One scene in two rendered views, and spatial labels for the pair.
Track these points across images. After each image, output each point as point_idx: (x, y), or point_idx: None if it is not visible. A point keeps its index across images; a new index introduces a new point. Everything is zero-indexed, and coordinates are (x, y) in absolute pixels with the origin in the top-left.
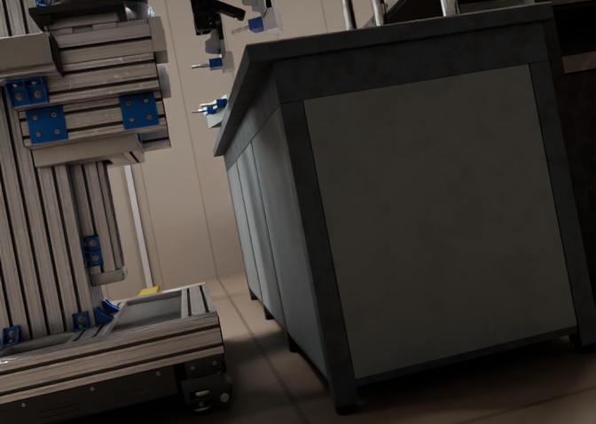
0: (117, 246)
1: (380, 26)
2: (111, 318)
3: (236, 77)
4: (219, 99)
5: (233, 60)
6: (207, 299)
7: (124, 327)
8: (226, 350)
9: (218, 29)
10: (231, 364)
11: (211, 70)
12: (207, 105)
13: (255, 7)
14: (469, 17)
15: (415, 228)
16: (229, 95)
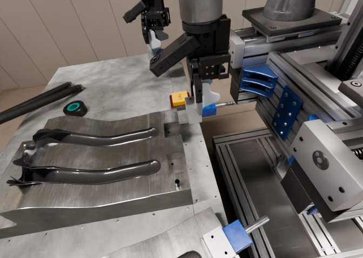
0: (278, 158)
1: (128, 56)
2: (271, 166)
3: (185, 74)
4: (232, 222)
5: (185, 106)
6: (229, 180)
7: (262, 163)
8: (239, 253)
9: None
10: (226, 214)
11: (214, 115)
12: (255, 221)
13: (159, 43)
14: None
15: None
16: (214, 228)
